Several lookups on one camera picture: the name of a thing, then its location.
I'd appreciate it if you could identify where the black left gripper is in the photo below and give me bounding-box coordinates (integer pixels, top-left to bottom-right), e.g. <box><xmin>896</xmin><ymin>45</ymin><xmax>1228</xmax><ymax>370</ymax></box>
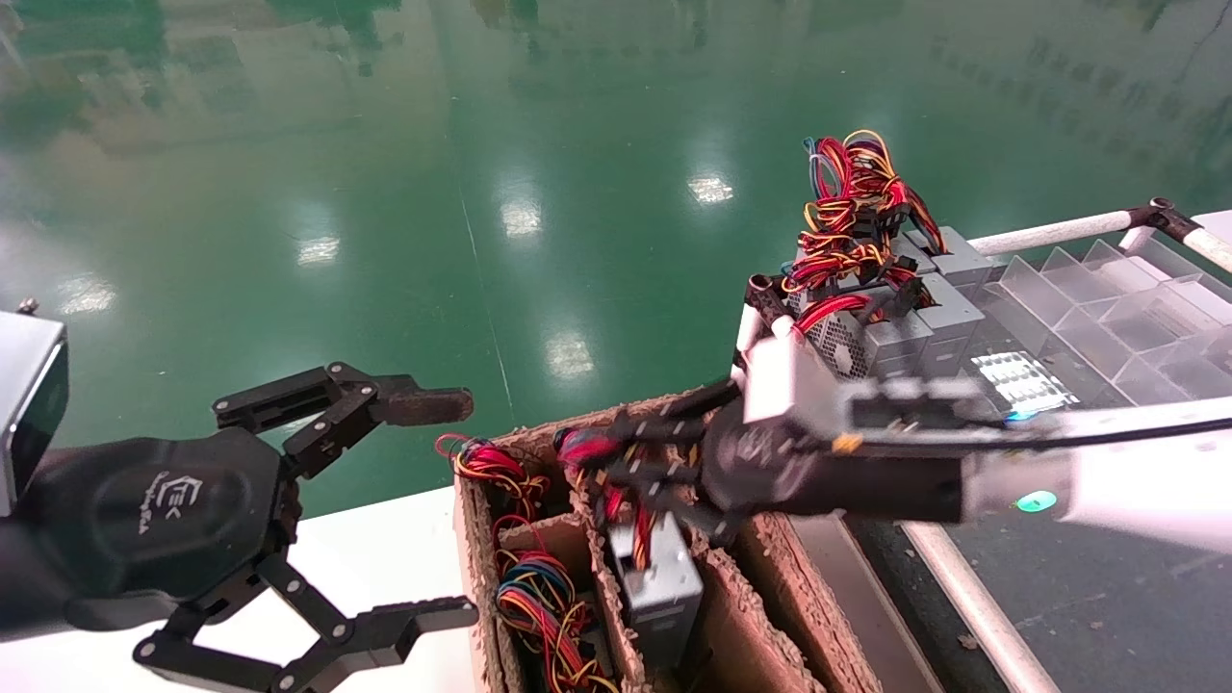
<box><xmin>14</xmin><ymin>362</ymin><xmax>479</xmax><ymax>693</ymax></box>

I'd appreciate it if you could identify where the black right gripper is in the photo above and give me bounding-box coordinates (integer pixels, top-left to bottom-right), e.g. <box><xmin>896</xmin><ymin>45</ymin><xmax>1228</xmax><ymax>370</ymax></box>
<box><xmin>602</xmin><ymin>380</ymin><xmax>968</xmax><ymax>550</ymax></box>

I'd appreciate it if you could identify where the grey power supply with cables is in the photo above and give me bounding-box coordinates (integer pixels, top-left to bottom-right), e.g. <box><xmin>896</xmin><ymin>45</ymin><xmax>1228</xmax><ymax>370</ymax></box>
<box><xmin>553</xmin><ymin>428</ymin><xmax>706</xmax><ymax>670</ymax></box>

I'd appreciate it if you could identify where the brown cardboard divider box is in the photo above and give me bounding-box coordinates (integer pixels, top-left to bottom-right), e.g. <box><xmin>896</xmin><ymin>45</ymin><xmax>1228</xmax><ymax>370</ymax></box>
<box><xmin>454</xmin><ymin>387</ymin><xmax>882</xmax><ymax>693</ymax></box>

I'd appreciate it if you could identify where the black tube joint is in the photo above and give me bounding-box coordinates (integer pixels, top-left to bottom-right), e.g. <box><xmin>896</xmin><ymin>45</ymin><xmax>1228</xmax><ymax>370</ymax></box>
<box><xmin>1121</xmin><ymin>197</ymin><xmax>1204</xmax><ymax>246</ymax></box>
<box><xmin>744</xmin><ymin>274</ymin><xmax>795</xmax><ymax>333</ymax></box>

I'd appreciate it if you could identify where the grey metal side strip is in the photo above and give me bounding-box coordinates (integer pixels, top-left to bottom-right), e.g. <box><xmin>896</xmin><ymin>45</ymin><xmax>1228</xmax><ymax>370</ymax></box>
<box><xmin>784</xmin><ymin>513</ymin><xmax>939</xmax><ymax>693</ymax></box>

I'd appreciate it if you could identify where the grey power supply mesh fan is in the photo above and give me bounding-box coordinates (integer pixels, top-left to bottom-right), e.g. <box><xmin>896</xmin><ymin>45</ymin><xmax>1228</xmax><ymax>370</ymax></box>
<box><xmin>784</xmin><ymin>294</ymin><xmax>933</xmax><ymax>381</ymax></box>

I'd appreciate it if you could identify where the clear acrylic divider tray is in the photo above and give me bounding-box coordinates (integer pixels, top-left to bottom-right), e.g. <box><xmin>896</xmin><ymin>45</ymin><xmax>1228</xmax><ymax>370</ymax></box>
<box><xmin>982</xmin><ymin>236</ymin><xmax>1232</xmax><ymax>410</ymax></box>

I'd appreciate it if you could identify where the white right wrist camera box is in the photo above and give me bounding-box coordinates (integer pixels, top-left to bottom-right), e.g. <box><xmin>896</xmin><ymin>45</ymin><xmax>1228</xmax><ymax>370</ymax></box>
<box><xmin>743</xmin><ymin>332</ymin><xmax>1012</xmax><ymax>444</ymax></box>

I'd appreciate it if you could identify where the short white frame tube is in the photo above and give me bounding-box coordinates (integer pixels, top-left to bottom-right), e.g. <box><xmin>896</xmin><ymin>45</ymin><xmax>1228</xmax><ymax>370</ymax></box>
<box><xmin>729</xmin><ymin>306</ymin><xmax>766</xmax><ymax>386</ymax></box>

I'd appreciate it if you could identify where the tall tangled wire bundle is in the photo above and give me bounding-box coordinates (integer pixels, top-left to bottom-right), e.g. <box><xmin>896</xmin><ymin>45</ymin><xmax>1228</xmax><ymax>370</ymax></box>
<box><xmin>782</xmin><ymin>130</ymin><xmax>949</xmax><ymax>295</ymax></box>

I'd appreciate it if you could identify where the long white frame tube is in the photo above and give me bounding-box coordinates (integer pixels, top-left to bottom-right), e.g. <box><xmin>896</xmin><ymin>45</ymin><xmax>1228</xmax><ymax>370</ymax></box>
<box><xmin>770</xmin><ymin>316</ymin><xmax>1045</xmax><ymax>693</ymax></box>

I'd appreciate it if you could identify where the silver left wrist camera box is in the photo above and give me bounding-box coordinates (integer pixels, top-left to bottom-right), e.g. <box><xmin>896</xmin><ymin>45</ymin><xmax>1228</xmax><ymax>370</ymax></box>
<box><xmin>0</xmin><ymin>306</ymin><xmax>70</xmax><ymax>521</ymax></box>

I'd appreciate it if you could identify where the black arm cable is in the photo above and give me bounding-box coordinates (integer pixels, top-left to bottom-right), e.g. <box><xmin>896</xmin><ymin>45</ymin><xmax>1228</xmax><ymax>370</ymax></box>
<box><xmin>1001</xmin><ymin>416</ymin><xmax>1232</xmax><ymax>451</ymax></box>

